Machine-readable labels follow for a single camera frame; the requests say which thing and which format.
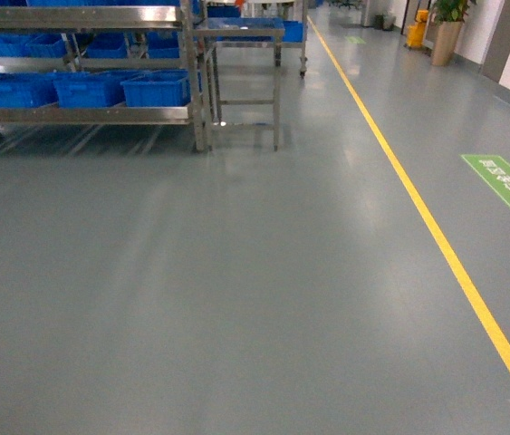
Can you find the blue plastic bin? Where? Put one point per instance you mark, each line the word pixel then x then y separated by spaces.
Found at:
pixel 26 90
pixel 93 90

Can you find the yellow mop bucket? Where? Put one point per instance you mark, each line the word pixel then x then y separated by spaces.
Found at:
pixel 416 31

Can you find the stainless steel side table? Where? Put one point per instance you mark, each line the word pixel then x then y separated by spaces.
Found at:
pixel 241 64

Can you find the potted green plant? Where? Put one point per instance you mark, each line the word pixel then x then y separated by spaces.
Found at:
pixel 449 16

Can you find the blue plastic bin left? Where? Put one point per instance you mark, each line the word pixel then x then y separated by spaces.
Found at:
pixel 26 90

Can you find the blue plastic bin middle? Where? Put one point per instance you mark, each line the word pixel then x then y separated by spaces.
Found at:
pixel 93 90

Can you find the blue bin with red bags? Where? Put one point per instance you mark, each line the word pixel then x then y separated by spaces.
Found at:
pixel 159 89

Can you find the stainless steel shelf rack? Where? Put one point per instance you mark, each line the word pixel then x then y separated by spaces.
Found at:
pixel 88 19

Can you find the rear steel cart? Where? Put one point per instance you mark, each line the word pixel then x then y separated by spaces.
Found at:
pixel 294 15

